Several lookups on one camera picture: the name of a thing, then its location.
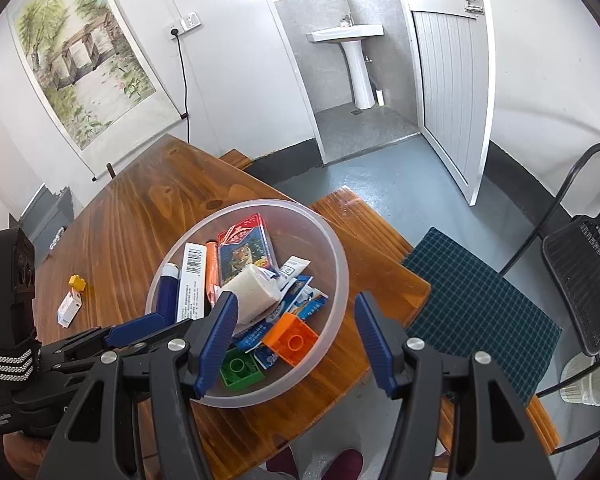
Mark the white pedestal sink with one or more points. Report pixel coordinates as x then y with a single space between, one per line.
360 70

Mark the orange tube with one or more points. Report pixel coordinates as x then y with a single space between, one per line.
211 270

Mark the wooden bench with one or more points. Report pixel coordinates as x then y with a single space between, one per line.
236 159
360 220

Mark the green checkered cushion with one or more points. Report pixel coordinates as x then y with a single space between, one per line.
480 305

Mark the white plastic basket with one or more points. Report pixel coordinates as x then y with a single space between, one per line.
585 385

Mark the dark blue tube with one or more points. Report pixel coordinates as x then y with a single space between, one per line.
169 290

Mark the clear plastic bowl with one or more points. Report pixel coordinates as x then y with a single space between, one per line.
305 225

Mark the white gauze roll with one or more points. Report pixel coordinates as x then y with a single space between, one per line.
250 290

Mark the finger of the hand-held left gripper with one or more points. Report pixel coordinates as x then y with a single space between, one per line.
135 330
147 336

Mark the yellow building block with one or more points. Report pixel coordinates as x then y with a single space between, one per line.
78 282

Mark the white bottle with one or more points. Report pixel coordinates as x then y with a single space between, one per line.
379 97

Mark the wall scroll painting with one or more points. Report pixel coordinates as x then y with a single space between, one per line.
80 60

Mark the dark wooden post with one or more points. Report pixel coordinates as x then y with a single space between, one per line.
110 170

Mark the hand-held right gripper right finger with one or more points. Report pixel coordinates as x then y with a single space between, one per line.
372 340

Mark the white tube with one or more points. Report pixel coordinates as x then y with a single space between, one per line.
295 267

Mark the white door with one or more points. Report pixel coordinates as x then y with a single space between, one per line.
445 85

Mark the black metal chair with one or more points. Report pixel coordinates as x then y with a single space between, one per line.
580 270

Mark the person's maroon shoe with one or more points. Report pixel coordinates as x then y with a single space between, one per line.
282 465
342 465

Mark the small white blue medicine box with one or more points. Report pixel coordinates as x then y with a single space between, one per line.
70 307

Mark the large blue white medicine box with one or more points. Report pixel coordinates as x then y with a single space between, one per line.
192 280

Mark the white wall socket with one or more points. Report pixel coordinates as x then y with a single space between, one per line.
176 32

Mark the green building block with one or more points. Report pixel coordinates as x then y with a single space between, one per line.
240 367

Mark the blue white packet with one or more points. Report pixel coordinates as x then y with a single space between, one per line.
305 302

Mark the grey cabinet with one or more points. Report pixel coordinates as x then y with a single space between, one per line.
45 220

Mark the red blue card box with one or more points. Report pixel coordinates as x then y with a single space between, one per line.
245 250

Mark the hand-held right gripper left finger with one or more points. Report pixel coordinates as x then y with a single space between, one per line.
220 340

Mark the large orange building block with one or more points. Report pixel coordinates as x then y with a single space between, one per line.
290 340

